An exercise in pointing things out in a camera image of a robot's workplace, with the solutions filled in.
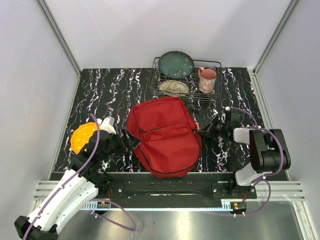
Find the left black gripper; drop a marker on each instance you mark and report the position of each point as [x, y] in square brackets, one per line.
[133, 141]

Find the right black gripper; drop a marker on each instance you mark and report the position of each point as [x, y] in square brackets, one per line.
[209, 127]

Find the red student backpack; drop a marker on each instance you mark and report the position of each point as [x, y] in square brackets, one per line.
[170, 145]

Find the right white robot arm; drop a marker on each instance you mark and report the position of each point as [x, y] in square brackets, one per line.
[268, 151]

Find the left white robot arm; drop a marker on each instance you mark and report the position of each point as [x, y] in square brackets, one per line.
[81, 185]

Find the orange plastic plate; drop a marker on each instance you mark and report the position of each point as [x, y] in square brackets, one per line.
[81, 136]

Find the pink patterned mug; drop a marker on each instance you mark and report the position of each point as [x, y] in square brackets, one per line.
[207, 80]

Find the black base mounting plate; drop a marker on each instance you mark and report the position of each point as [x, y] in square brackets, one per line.
[210, 185]

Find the speckled beige plate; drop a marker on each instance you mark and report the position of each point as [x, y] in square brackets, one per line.
[174, 87]

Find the teal ceramic plate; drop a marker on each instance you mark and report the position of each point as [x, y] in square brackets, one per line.
[176, 64]

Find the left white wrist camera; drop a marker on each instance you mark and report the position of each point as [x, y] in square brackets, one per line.
[107, 124]

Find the black wire dish rack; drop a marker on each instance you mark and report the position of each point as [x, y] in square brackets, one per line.
[156, 77]

